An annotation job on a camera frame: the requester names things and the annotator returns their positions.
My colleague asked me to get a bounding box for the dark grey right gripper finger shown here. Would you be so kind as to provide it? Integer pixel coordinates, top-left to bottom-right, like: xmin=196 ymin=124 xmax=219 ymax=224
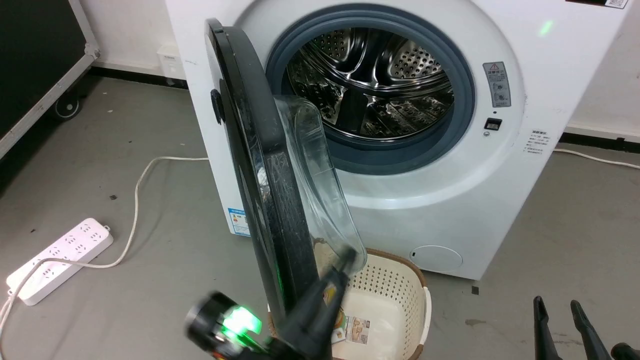
xmin=569 ymin=299 xmax=613 ymax=360
xmin=532 ymin=295 xmax=563 ymax=360

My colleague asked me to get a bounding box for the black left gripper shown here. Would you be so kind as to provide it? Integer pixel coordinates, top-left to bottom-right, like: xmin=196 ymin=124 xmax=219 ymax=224
xmin=185 ymin=248 xmax=359 ymax=360

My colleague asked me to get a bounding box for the black round washer door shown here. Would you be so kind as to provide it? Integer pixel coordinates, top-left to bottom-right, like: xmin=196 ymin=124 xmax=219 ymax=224
xmin=204 ymin=18 xmax=369 ymax=346

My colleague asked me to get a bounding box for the white front-load washing machine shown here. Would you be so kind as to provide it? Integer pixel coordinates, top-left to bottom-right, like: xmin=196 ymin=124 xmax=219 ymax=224
xmin=165 ymin=0 xmax=637 ymax=281

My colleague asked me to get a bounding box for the grey rubber door gasket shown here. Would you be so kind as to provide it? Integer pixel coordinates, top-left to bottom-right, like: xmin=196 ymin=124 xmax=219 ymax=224
xmin=264 ymin=8 xmax=476 ymax=176

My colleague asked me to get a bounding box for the printed basket label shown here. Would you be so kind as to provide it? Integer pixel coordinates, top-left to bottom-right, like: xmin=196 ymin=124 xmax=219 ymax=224
xmin=332 ymin=310 xmax=371 ymax=346

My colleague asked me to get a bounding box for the cream perforated laundry basket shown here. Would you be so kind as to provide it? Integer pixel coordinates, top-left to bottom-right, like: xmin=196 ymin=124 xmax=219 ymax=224
xmin=267 ymin=247 xmax=432 ymax=360

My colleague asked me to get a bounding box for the blue energy label sticker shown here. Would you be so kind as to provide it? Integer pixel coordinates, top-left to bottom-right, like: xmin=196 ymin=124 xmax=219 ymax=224
xmin=227 ymin=207 xmax=251 ymax=238

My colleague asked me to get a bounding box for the round white filter cover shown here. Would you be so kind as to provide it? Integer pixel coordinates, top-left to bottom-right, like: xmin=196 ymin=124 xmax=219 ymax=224
xmin=408 ymin=244 xmax=464 ymax=274

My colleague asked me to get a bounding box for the white text sticker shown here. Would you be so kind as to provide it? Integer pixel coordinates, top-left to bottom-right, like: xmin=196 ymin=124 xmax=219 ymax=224
xmin=524 ymin=128 xmax=554 ymax=157

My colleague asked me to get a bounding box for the grey warning sticker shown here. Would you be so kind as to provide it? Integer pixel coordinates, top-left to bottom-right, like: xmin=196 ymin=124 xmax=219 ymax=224
xmin=482 ymin=61 xmax=513 ymax=109

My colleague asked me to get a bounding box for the white power strip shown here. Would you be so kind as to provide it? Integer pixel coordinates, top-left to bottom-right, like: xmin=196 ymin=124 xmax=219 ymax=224
xmin=5 ymin=217 xmax=115 ymax=307

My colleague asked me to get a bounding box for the stainless steel washer drum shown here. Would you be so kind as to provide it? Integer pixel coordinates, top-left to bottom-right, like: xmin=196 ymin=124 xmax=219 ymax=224
xmin=285 ymin=27 xmax=456 ymax=140

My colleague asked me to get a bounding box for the black caster wheel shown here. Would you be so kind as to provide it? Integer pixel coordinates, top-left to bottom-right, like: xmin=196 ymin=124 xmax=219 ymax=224
xmin=52 ymin=94 xmax=82 ymax=121

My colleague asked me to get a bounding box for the black aluminium-edged flight case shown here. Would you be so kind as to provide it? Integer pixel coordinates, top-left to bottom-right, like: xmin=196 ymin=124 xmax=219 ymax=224
xmin=0 ymin=0 xmax=101 ymax=162

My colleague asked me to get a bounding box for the thin white floor cable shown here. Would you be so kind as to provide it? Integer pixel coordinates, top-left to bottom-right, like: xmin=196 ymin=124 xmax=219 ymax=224
xmin=552 ymin=147 xmax=640 ymax=171

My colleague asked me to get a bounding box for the white power strip cable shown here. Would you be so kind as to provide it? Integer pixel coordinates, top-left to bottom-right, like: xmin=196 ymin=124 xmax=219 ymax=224
xmin=0 ymin=155 xmax=210 ymax=347

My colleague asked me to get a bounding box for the white wall socket box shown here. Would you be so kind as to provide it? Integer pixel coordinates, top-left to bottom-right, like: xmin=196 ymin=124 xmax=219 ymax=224
xmin=156 ymin=44 xmax=186 ymax=81

